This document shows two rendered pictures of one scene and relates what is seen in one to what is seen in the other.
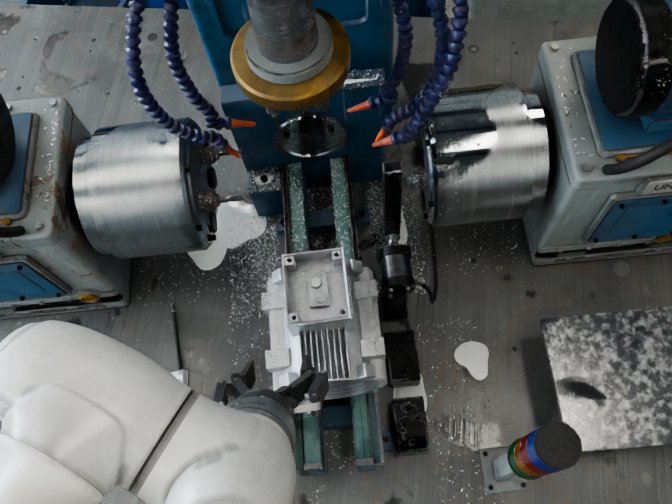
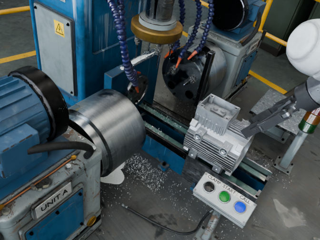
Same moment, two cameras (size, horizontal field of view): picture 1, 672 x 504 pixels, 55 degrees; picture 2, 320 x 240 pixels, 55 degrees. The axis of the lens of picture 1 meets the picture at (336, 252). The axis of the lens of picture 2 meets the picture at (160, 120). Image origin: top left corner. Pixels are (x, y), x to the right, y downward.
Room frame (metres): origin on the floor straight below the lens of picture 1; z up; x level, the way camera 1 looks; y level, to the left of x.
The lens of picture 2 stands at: (0.17, 0.90, 1.76)
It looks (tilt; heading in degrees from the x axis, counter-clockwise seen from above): 40 degrees down; 295
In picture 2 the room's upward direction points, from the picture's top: 11 degrees clockwise
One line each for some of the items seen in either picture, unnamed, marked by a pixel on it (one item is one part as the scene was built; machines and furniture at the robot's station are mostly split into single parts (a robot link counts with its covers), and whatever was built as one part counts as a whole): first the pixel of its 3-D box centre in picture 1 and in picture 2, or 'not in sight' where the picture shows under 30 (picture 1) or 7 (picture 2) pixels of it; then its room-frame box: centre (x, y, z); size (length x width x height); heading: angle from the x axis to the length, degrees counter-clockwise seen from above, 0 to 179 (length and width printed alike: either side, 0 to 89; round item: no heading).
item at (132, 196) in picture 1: (126, 192); (89, 140); (0.65, 0.37, 1.04); 0.37 x 0.25 x 0.25; 85
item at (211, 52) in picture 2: (392, 206); (204, 80); (0.48, -0.11, 1.12); 0.04 x 0.03 x 0.26; 175
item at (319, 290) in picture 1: (317, 293); (216, 114); (0.35, 0.04, 1.11); 0.12 x 0.11 x 0.07; 176
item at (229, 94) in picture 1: (310, 123); (125, 92); (0.77, 0.00, 0.97); 0.30 x 0.11 x 0.34; 85
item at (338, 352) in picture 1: (325, 332); (219, 138); (0.31, 0.04, 1.01); 0.20 x 0.19 x 0.19; 176
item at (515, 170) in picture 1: (489, 153); (197, 67); (0.59, -0.31, 1.04); 0.41 x 0.25 x 0.25; 85
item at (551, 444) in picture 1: (525, 459); (303, 132); (0.05, -0.23, 1.01); 0.08 x 0.08 x 0.42; 85
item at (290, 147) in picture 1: (310, 138); (137, 91); (0.71, 0.01, 1.01); 0.15 x 0.02 x 0.15; 85
